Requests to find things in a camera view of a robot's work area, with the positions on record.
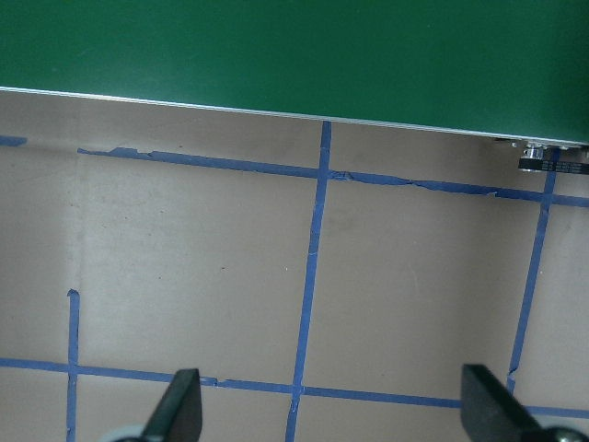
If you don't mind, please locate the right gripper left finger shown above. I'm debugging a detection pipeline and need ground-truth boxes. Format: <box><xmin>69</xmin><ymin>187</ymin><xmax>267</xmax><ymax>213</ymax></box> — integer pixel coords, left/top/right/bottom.
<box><xmin>141</xmin><ymin>368</ymin><xmax>202</xmax><ymax>442</ymax></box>

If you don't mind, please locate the green conveyor belt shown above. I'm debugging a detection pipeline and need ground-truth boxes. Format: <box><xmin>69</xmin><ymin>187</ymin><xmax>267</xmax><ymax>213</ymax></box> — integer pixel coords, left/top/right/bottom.
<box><xmin>1</xmin><ymin>1</ymin><xmax>588</xmax><ymax>143</ymax></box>

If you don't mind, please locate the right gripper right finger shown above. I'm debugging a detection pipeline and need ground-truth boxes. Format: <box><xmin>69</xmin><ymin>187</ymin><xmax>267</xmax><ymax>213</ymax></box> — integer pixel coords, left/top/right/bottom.
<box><xmin>460</xmin><ymin>364</ymin><xmax>552</xmax><ymax>442</ymax></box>

